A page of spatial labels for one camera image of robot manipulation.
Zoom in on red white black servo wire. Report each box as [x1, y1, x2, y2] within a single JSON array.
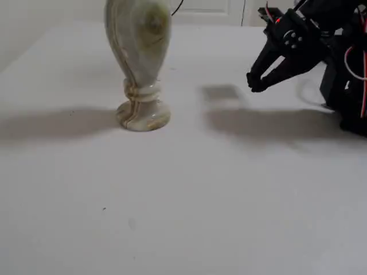
[[343, 5, 367, 119], [263, 0, 282, 25]]

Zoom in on marble onyx vase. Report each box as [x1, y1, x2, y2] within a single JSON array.
[[103, 0, 173, 132]]

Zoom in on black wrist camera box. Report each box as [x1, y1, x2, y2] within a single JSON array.
[[257, 7, 284, 28]]

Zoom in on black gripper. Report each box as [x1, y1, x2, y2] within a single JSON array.
[[247, 8, 326, 93]]

